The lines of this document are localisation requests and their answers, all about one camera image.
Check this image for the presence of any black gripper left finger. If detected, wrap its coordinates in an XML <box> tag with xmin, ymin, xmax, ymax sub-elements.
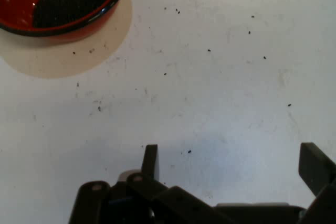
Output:
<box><xmin>68</xmin><ymin>144</ymin><xmax>232</xmax><ymax>224</ymax></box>

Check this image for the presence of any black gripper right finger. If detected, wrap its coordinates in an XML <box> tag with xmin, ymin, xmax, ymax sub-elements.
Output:
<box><xmin>298</xmin><ymin>142</ymin><xmax>336</xmax><ymax>224</ymax></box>

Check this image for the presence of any black seeds pile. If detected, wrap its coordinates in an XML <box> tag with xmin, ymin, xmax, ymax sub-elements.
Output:
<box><xmin>31</xmin><ymin>0</ymin><xmax>113</xmax><ymax>28</ymax></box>

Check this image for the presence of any red bowl with black rim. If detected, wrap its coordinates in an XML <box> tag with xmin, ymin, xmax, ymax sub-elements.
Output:
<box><xmin>0</xmin><ymin>0</ymin><xmax>132</xmax><ymax>42</ymax></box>

